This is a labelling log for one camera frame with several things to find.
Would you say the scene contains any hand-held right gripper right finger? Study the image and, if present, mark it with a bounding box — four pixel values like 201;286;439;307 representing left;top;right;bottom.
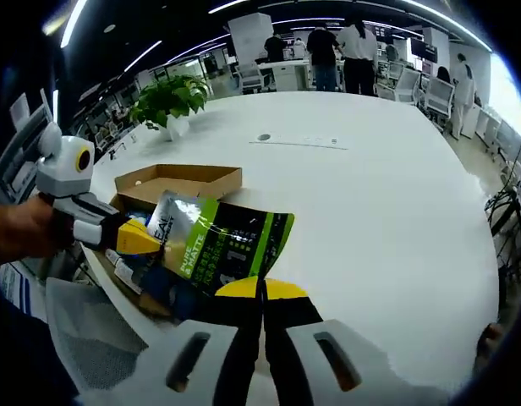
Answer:
263;278;420;406

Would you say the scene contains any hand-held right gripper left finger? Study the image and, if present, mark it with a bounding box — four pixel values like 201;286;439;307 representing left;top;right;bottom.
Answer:
107;277;262;406

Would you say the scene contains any white plastic bottle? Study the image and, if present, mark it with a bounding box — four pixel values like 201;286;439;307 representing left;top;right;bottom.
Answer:
104;248;137;278

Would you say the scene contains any brown cardboard shoe box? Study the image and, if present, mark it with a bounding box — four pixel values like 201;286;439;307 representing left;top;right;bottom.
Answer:
90;163;244;326

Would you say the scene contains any green black foil pouch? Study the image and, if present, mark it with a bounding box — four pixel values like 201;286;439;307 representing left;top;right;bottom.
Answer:
145;189;296;302

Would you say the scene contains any person's left hand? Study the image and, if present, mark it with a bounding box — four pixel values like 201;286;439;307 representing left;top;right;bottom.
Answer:
0;194;76;266

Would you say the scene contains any white mesh office chair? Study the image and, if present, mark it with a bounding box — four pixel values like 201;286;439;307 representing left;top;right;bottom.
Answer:
44;277;154;397

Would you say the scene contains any potted green plant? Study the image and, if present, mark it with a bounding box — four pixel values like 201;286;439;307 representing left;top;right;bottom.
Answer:
128;74;214;141

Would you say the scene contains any person's dark blue clothing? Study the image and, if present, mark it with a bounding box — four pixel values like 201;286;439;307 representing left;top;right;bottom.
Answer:
0;291;82;406

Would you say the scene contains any blue white wall poster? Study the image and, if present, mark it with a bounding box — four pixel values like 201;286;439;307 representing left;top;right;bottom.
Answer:
0;261;47;306

